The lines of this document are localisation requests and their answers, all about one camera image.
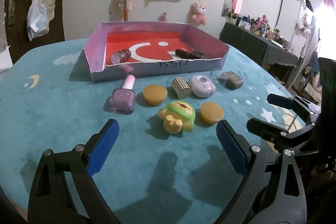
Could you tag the pink hook on wall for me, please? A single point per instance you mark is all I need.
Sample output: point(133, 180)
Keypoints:
point(163, 17)

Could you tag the orange round cap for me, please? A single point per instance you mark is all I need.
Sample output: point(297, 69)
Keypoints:
point(211, 113)
point(154, 95)

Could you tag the gold studded cylinder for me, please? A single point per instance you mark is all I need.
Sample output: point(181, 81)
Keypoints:
point(181, 87)

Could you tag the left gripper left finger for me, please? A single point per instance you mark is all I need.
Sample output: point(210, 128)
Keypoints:
point(50, 199)

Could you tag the metal door handle plate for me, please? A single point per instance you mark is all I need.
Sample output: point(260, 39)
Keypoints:
point(11, 12)

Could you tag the black nail polish bottle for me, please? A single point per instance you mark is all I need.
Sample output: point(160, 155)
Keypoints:
point(189, 55)

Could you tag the brown wooden door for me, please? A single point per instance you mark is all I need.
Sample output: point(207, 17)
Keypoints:
point(16, 34)

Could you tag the pink pig plush on wall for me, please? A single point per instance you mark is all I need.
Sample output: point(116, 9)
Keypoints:
point(199, 13)

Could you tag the plastic bag on door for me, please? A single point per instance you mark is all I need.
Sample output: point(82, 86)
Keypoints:
point(37, 20)

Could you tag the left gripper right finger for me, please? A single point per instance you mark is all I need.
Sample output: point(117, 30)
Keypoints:
point(269, 192)

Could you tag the yellow green turtle toy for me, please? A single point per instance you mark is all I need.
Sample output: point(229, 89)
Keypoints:
point(177, 116)

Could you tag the glitter jar dark red cap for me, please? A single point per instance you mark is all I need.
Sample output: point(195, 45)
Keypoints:
point(120, 56)

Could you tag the dark cloth side table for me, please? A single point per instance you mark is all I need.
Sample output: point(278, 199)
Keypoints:
point(260, 50)

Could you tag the lilac flower-shaped compact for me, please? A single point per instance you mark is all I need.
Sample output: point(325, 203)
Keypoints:
point(201, 86)

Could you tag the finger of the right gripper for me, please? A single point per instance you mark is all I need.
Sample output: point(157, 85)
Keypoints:
point(304, 109)
point(278, 135)

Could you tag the purple nail polish pink cap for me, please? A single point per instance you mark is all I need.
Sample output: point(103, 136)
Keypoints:
point(122, 99)

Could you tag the purple cardboard tray red bottom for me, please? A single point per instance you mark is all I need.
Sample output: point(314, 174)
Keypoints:
point(152, 46)

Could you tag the brown eye shadow case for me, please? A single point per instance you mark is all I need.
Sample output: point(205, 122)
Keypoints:
point(234, 81)

